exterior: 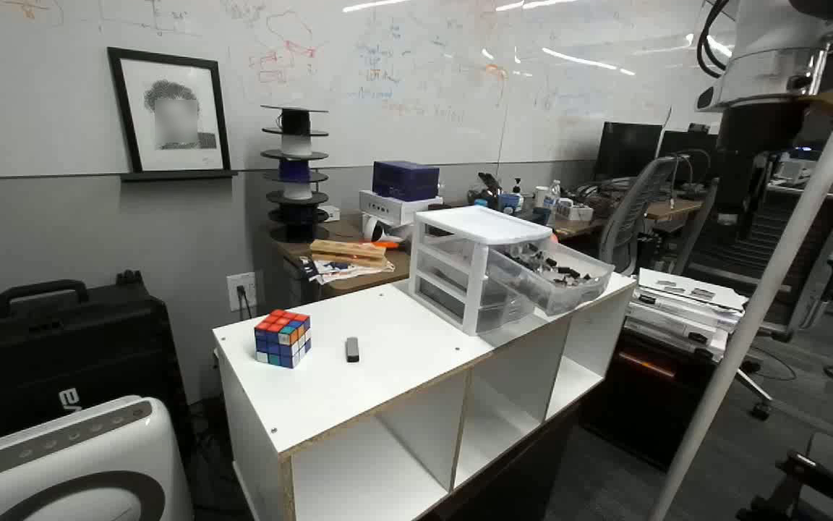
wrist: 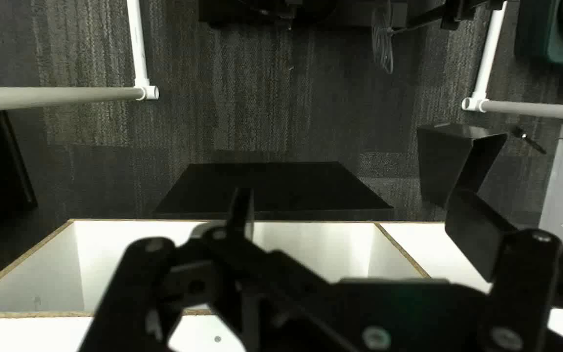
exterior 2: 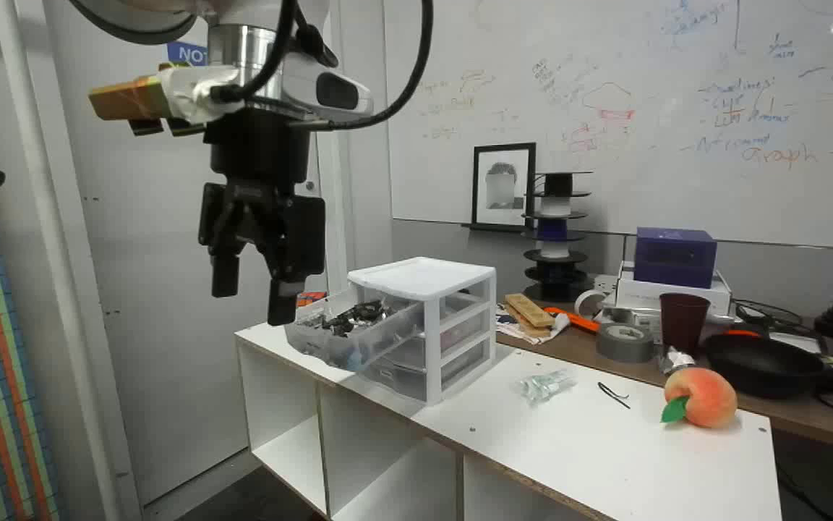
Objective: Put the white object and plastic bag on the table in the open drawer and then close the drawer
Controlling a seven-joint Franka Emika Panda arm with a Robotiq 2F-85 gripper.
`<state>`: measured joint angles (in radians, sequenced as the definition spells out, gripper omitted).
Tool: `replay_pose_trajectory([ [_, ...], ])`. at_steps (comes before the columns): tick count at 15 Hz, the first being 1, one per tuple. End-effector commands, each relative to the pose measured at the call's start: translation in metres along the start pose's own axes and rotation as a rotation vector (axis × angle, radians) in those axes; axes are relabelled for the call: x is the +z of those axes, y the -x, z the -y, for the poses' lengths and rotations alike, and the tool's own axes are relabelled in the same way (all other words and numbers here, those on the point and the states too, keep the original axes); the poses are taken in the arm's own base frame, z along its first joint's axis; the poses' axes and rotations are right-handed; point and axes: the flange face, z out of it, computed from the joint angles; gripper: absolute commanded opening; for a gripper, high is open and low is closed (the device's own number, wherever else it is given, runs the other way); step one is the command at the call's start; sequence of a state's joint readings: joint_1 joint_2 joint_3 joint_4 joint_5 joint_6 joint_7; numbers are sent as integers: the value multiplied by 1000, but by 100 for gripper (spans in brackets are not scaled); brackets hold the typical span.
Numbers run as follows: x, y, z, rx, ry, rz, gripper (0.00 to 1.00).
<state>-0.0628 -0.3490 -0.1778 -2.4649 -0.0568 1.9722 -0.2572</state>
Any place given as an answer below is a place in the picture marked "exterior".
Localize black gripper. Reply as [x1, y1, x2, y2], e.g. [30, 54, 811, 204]
[721, 94, 811, 187]

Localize clear plastic open drawer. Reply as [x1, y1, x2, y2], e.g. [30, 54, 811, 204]
[487, 239, 620, 320]

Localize clear plastic drawer organizer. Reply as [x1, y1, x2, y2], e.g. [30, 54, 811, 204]
[409, 203, 556, 339]

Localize grey metal desk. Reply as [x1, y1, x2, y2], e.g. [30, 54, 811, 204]
[714, 174, 833, 332]

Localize black computer monitor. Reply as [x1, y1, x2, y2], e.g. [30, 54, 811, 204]
[594, 119, 666, 182]

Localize grey office chair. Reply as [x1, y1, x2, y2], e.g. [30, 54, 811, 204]
[597, 149, 724, 278]

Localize white pole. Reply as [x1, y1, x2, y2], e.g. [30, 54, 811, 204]
[648, 122, 833, 521]

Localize stack of white papers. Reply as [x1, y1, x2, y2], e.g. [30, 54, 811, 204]
[623, 266, 752, 355]

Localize white bottle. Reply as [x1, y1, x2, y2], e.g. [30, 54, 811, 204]
[532, 180, 565, 214]

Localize black stand base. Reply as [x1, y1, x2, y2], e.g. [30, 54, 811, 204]
[739, 449, 833, 521]

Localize purple box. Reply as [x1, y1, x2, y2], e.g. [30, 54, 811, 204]
[370, 159, 444, 203]

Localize white flat box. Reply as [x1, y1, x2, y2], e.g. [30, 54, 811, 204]
[355, 187, 445, 232]

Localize papers with print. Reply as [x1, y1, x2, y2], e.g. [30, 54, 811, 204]
[309, 252, 400, 288]

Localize tan wooden plank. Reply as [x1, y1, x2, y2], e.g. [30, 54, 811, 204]
[308, 236, 392, 264]

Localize white shelf table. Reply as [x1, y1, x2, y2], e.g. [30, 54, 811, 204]
[212, 272, 639, 521]

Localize black spool tower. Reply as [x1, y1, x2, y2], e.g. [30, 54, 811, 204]
[257, 99, 334, 246]

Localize wooden desk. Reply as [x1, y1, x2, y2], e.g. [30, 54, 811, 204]
[273, 214, 418, 304]

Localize colourful cube box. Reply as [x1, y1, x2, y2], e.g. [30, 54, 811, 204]
[253, 305, 316, 371]

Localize black framed picture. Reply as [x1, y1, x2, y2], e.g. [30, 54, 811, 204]
[105, 44, 241, 185]

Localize white rounded appliance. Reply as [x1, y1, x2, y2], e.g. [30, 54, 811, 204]
[0, 389, 198, 521]

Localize black hard carrying case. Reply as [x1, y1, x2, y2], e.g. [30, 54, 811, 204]
[0, 269, 188, 457]

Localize white wall outlet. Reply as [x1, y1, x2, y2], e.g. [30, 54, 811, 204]
[227, 269, 261, 314]

